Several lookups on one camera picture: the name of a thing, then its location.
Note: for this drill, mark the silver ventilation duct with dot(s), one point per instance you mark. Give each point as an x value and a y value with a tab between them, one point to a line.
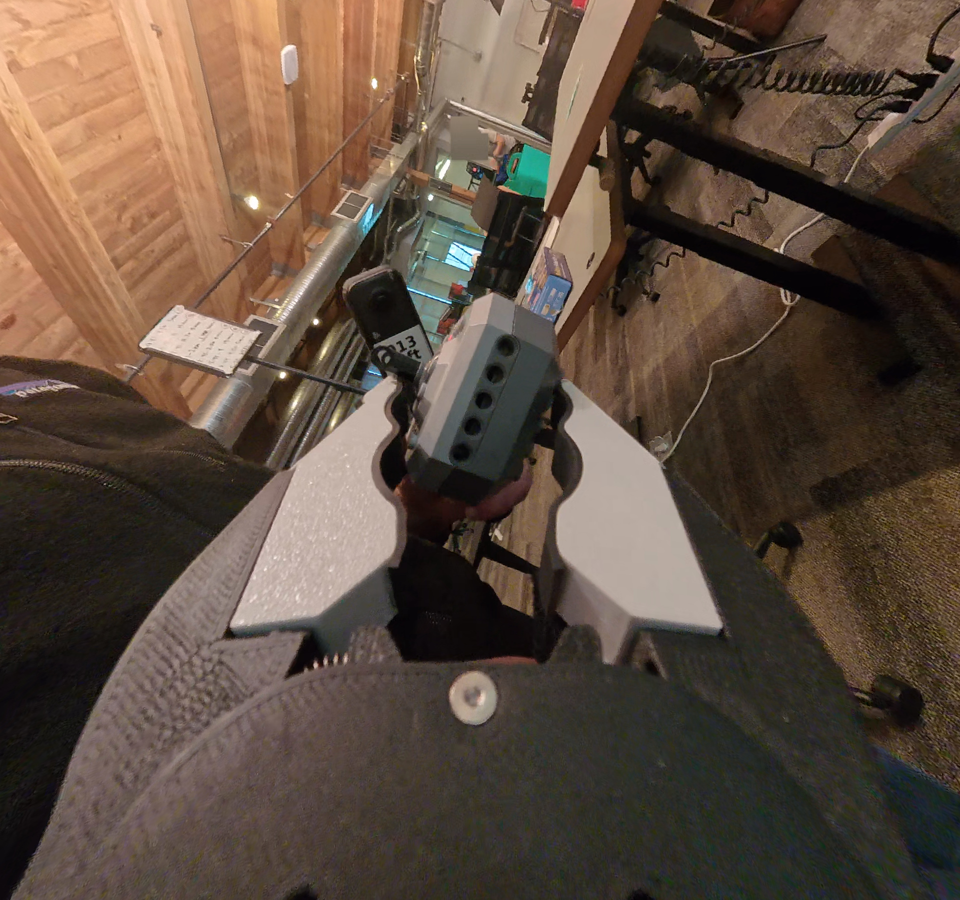
285	331

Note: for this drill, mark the small white wall sensor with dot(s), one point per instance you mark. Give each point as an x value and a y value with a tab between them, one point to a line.
290	64

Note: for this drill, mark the person's left hand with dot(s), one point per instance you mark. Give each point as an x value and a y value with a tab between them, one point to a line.
495	500

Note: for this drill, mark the black chair base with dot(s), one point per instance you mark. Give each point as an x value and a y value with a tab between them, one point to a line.
897	699

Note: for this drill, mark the blue robot kit box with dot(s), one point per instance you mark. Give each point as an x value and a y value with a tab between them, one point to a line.
549	286

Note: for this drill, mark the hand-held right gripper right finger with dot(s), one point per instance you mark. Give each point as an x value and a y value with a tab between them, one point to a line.
638	555

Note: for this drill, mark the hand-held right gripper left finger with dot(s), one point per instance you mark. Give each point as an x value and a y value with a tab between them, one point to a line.
315	555

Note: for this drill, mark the black table frame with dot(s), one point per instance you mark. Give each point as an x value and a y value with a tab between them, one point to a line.
780	181

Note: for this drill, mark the grey remote controller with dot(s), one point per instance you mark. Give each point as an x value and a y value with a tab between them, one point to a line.
480	391

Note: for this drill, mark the white grid panel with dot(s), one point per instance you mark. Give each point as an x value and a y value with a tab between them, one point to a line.
203	341

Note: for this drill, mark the person's left forearm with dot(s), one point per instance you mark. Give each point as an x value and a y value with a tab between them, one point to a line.
465	600

